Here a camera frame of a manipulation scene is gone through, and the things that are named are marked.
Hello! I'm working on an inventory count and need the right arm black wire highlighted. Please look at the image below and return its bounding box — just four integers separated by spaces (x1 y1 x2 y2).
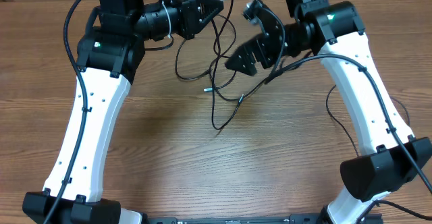
265 7 432 224

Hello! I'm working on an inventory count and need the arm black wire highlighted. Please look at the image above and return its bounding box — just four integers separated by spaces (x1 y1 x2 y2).
265 7 432 224
42 0 101 224

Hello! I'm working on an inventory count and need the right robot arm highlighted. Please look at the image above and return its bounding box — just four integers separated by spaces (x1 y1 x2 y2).
225 0 431 223

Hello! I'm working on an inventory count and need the black cable with barrel plug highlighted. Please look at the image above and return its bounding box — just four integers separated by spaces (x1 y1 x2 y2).
325 84 411 157

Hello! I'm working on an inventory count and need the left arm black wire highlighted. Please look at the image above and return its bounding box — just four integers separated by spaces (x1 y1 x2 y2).
42 0 101 224

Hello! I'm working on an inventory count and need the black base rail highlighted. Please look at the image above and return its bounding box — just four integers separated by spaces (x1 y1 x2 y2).
143 213 331 224

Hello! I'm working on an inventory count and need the black USB cable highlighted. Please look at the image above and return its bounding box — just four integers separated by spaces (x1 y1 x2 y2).
174 0 271 132

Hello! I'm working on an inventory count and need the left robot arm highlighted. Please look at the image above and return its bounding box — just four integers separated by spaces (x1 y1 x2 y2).
22 0 223 223

